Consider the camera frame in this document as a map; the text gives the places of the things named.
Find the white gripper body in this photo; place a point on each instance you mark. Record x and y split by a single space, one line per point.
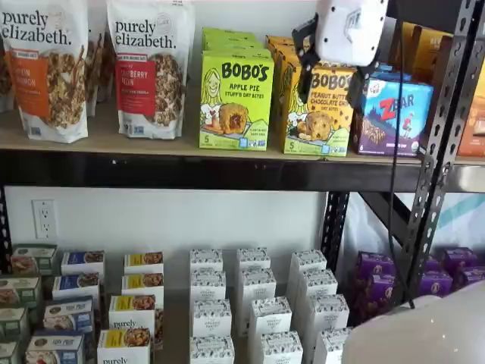
352 34

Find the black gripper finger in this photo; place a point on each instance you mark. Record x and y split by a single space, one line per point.
307 53
360 87

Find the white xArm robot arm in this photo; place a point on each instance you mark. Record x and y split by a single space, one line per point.
417 333

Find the yellow Bobo's peanut butter box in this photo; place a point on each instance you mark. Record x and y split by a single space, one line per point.
326 121
282 62
278 47
276 38

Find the blue Zbar box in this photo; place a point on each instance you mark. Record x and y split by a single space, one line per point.
394 113
394 76
385 66

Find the green Bobo's apple pie box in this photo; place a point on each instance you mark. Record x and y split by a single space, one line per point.
227 32
231 44
236 102

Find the dark orange snack box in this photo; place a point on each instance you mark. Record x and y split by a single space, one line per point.
428 49

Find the bright orange snack box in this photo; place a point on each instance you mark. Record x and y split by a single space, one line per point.
471 121

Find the purple snack box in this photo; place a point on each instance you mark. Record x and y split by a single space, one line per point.
375 295
473 275
459 258
376 264
435 283

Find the white patterned pantry box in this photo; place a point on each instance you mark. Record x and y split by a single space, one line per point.
329 347
211 317
258 284
326 312
307 259
211 350
208 285
270 316
253 259
206 259
281 349
317 283

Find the wooden shelf board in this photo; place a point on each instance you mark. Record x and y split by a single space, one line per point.
102 129

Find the yellow label granola box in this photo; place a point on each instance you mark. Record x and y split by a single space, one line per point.
144 262
124 347
142 285
132 312

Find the blue label oatmeal box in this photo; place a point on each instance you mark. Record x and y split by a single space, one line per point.
55 349
68 314
82 262
76 286

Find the green label oatmeal box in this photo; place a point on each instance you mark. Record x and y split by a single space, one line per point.
36 258
9 352
13 324
20 292

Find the white plastic sheet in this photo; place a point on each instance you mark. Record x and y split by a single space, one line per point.
365 235

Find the granola bag red label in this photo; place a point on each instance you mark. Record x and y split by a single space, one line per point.
151 95

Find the white granola bag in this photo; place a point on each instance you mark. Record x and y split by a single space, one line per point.
95 68

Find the granola bag orange label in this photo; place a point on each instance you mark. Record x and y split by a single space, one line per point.
45 95

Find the white wall power outlet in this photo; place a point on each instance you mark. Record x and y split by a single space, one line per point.
44 219

